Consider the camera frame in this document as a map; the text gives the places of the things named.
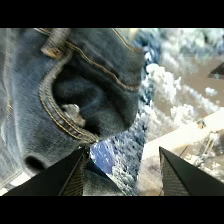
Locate blue jeans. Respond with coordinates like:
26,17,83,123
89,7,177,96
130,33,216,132
0,27,146,197

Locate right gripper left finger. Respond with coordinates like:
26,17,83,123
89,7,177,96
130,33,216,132
3,145,91,197

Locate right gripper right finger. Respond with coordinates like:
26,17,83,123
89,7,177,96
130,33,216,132
158,146,224,197

